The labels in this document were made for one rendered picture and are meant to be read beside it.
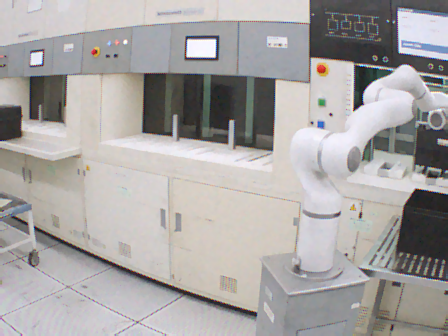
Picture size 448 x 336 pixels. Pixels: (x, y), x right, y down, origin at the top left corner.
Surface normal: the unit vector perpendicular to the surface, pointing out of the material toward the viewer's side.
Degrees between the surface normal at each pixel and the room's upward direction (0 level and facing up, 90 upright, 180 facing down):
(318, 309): 90
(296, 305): 90
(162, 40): 90
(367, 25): 90
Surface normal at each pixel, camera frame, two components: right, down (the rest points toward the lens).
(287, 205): -0.52, 0.19
